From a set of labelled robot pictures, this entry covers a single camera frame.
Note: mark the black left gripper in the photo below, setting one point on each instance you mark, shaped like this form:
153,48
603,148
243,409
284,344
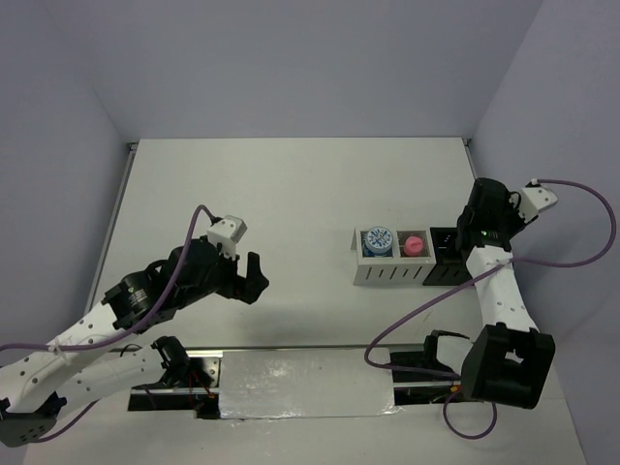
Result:
255,281

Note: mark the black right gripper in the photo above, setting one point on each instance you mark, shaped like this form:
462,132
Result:
511,202

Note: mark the pink cap clear tube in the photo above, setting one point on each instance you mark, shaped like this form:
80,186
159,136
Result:
414,246

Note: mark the blue slime jar printed lid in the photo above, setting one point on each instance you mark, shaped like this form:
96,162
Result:
377,242

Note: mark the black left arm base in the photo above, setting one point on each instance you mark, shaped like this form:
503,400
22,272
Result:
198,394

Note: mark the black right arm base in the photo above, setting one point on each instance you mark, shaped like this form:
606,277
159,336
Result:
427,372

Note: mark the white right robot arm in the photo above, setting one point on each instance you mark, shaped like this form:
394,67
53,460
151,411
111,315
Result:
509,361

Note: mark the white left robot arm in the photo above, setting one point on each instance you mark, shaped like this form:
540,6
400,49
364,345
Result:
69,373

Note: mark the black slotted organizer box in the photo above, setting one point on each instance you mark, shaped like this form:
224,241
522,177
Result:
449,269

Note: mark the white slotted organizer box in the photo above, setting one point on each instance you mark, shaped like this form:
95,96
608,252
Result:
396,270

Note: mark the silver foil covered panel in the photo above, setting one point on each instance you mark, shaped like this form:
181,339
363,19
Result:
303,384

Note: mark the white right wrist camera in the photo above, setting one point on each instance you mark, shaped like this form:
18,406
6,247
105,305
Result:
535,199

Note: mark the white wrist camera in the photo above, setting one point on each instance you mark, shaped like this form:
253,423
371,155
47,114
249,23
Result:
225,234
535,199

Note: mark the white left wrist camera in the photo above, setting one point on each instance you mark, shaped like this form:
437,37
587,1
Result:
225,234

